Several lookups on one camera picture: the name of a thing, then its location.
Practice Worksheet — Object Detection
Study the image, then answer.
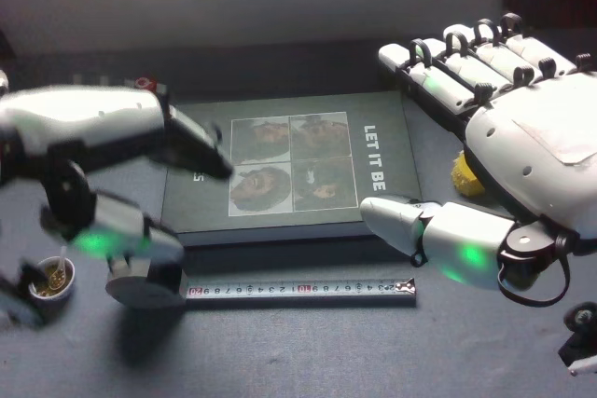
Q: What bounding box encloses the black hardcover book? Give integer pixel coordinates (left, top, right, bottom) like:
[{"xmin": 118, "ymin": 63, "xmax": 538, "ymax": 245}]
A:
[{"xmin": 160, "ymin": 89, "xmax": 425, "ymax": 250}]

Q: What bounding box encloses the white tape measure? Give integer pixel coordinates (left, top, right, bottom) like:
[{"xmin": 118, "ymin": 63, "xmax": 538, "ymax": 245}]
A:
[{"xmin": 104, "ymin": 253, "xmax": 418, "ymax": 310}]

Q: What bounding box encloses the small cup of tea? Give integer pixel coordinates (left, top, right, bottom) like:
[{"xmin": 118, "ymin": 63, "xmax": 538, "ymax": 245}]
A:
[{"xmin": 27, "ymin": 255, "xmax": 76, "ymax": 304}]

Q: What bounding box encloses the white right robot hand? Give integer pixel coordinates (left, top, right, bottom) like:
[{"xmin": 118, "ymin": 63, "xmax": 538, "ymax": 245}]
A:
[{"xmin": 358, "ymin": 12, "xmax": 597, "ymax": 309}]

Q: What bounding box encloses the grey table cloth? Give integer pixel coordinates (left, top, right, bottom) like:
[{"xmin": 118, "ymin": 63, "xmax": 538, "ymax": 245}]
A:
[{"xmin": 0, "ymin": 29, "xmax": 597, "ymax": 398}]

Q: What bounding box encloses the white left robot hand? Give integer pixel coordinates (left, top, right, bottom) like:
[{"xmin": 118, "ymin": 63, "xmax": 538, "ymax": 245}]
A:
[{"xmin": 0, "ymin": 85, "xmax": 235, "ymax": 281}]

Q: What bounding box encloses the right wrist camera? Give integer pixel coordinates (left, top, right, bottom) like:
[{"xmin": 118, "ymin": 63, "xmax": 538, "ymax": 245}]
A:
[{"xmin": 557, "ymin": 302, "xmax": 597, "ymax": 378}]

